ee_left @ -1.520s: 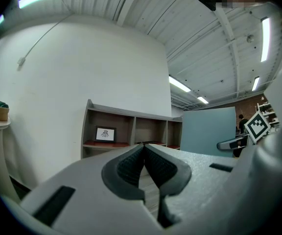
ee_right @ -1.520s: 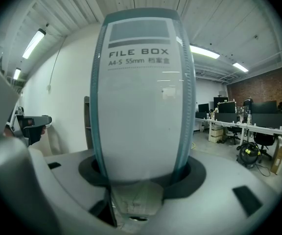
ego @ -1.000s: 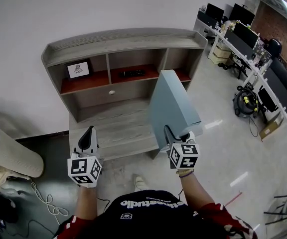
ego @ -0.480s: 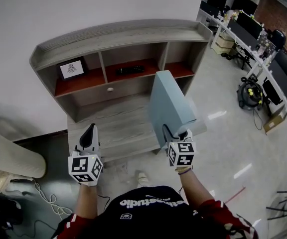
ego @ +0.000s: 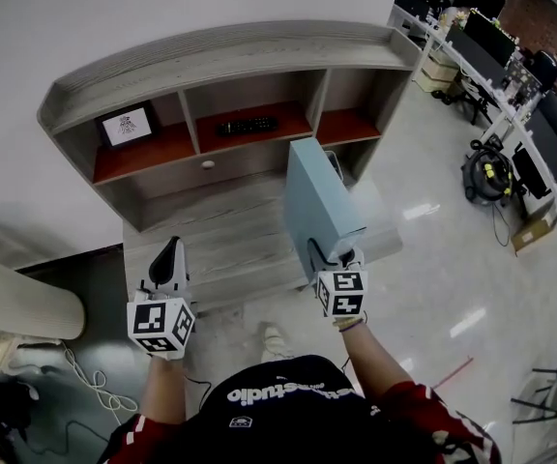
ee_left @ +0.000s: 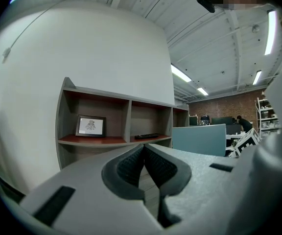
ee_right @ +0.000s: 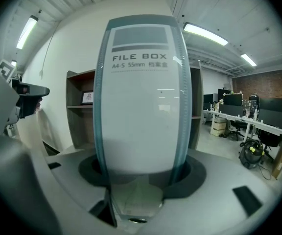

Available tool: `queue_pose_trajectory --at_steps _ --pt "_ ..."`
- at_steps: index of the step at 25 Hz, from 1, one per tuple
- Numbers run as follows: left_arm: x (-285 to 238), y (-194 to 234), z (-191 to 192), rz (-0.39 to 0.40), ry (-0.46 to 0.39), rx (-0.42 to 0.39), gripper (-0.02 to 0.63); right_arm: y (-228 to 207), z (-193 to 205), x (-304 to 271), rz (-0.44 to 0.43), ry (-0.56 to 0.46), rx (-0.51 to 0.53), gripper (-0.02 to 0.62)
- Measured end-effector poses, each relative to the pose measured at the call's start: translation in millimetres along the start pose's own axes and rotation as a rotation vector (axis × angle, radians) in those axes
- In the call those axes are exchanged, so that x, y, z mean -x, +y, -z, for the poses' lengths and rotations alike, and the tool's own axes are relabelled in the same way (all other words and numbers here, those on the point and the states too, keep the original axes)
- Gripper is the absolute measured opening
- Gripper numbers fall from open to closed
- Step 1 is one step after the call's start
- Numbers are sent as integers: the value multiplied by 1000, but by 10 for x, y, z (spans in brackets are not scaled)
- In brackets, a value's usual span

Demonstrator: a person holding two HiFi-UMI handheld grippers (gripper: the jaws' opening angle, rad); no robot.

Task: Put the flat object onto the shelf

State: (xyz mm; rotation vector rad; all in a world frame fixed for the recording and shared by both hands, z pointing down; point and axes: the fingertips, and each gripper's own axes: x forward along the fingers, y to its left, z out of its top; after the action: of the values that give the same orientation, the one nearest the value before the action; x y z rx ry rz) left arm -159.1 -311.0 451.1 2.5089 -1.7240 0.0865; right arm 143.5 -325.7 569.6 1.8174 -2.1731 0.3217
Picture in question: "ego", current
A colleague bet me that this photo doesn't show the bracelets on right wrist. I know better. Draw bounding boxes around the bracelets on right wrist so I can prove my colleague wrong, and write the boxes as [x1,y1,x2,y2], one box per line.
[332,315,366,334]

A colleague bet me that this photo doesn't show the cream ornate chair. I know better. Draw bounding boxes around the cream ornate chair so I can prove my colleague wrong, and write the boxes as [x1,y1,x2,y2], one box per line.
[0,329,67,376]

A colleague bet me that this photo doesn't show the cream storage crates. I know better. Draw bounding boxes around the cream storage crates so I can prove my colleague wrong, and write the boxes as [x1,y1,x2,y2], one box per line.
[413,50,458,94]

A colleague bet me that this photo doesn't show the grey wooden desk shelf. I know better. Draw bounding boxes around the grey wooden desk shelf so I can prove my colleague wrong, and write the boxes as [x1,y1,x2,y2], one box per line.
[36,19,423,234]

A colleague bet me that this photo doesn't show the person's left forearm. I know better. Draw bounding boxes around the person's left forearm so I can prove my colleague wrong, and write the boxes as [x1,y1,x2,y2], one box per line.
[140,355,188,424]

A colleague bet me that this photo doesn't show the black picture frame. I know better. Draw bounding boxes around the black picture frame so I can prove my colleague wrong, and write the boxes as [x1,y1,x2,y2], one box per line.
[95,100,160,150]

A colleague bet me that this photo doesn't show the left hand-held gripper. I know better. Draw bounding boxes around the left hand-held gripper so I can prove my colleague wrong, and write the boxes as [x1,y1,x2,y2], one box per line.
[127,236,196,361]

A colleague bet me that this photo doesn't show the white desktop bin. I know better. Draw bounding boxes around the white desktop bin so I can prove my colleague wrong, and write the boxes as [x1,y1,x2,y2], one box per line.
[324,150,345,181]

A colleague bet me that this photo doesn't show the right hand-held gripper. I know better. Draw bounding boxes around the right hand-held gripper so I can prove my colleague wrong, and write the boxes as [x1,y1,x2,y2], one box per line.
[307,238,369,318]

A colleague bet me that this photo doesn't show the round white side table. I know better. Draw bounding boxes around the round white side table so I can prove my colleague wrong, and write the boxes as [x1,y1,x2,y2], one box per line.
[0,222,86,345]

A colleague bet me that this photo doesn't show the black and yellow vacuum cleaner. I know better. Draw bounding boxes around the black and yellow vacuum cleaner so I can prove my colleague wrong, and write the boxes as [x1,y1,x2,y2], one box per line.
[460,138,516,207]

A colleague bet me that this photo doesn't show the flat cardboard box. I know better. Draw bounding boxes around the flat cardboard box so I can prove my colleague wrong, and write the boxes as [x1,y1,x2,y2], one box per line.
[510,205,557,255]

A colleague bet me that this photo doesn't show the white cable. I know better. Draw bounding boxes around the white cable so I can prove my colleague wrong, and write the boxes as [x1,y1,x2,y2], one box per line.
[63,345,139,424]

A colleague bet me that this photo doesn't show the black floor cable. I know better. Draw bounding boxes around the black floor cable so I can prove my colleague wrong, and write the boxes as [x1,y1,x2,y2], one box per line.
[16,418,115,456]

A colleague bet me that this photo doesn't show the grey wooden table top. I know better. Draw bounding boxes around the grey wooden table top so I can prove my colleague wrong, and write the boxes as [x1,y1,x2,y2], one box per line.
[122,169,403,313]

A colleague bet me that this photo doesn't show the person's right forearm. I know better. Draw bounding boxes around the person's right forearm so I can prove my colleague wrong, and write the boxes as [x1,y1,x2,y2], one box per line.
[338,324,415,400]

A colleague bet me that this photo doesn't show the person's black and red shirt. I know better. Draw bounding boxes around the person's black and red shirt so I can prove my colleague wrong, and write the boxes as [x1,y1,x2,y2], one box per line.
[99,354,502,464]

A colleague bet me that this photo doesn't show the black remote control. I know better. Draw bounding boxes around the black remote control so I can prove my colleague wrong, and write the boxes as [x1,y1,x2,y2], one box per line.
[215,116,279,138]

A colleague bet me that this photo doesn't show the person's leg with pale shoe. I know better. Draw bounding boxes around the person's leg with pale shoe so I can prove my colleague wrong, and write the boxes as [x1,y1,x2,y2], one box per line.
[260,324,295,363]

